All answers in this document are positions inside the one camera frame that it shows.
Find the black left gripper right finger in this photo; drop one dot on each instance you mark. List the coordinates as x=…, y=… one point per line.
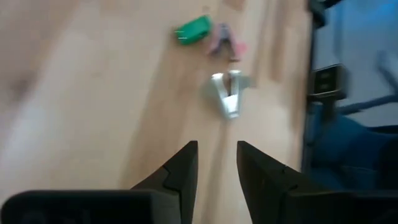
x=264, y=186

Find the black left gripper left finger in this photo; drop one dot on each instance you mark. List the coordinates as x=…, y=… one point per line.
x=186, y=177

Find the blue chair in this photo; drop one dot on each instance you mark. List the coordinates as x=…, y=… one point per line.
x=348, y=149

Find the black table-level camera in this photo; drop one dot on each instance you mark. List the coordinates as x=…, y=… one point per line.
x=328, y=82

